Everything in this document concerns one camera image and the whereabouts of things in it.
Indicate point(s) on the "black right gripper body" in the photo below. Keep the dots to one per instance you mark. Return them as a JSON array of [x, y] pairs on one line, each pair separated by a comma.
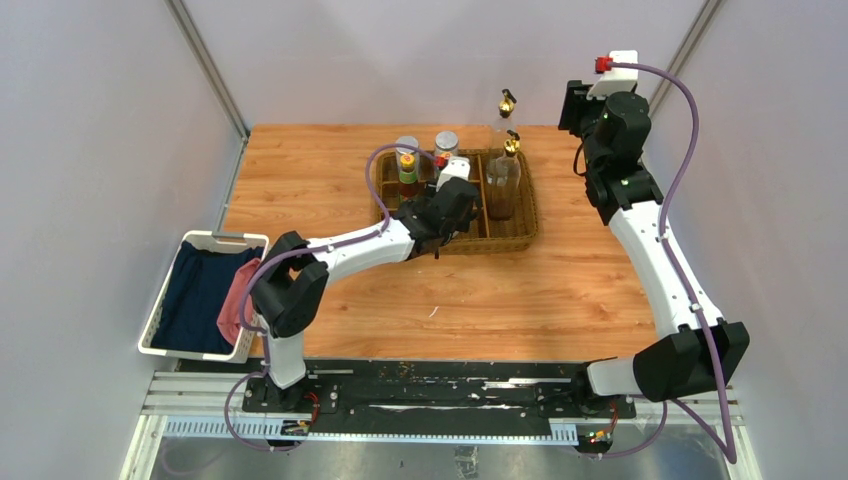
[[580, 114]]

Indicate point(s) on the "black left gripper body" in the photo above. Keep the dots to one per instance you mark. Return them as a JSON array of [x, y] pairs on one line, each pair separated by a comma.
[[459, 226]]

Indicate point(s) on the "oil bottle with brown residue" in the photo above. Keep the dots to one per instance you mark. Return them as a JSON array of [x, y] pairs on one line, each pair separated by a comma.
[[502, 178]]

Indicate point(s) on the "silver-lid shaker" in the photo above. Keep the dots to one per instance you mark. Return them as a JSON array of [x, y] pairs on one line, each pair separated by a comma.
[[407, 145], [446, 143]]

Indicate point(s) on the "clear oil bottle gold spout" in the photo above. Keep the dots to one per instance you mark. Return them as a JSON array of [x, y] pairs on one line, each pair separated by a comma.
[[503, 123]]

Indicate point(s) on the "sauce bottle yellow cap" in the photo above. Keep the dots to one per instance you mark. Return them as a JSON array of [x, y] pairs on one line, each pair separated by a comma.
[[442, 171], [408, 181]]

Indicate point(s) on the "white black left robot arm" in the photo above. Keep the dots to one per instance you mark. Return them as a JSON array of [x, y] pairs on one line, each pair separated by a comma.
[[288, 287]]

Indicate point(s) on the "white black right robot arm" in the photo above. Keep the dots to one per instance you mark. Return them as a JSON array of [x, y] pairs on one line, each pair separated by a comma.
[[697, 349]]

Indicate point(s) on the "white laundry basket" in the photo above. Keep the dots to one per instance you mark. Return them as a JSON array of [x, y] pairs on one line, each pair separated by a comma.
[[216, 242]]

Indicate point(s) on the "pink cloth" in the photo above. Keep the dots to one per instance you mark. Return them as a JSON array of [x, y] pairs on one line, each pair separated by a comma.
[[229, 318]]

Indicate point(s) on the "navy blue cloth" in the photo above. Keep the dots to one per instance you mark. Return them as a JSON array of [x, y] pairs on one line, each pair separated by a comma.
[[195, 296]]

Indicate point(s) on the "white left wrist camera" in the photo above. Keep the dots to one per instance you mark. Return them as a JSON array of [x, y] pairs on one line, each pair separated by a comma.
[[460, 167]]

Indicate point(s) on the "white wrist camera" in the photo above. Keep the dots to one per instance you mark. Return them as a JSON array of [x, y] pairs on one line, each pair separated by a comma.
[[460, 167], [614, 79]]

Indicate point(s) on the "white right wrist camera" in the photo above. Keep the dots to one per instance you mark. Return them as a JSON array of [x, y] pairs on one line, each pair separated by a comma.
[[614, 79]]

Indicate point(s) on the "aluminium frame post right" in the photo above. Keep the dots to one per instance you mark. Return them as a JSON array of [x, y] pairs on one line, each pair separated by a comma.
[[684, 53]]

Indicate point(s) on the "aluminium frame post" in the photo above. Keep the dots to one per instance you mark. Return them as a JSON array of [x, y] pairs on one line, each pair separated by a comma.
[[684, 53], [194, 39]]

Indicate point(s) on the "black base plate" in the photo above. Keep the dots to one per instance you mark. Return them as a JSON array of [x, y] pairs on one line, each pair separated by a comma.
[[444, 400]]

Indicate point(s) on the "aluminium frame post left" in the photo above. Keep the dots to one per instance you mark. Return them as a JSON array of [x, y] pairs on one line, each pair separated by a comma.
[[194, 39]]

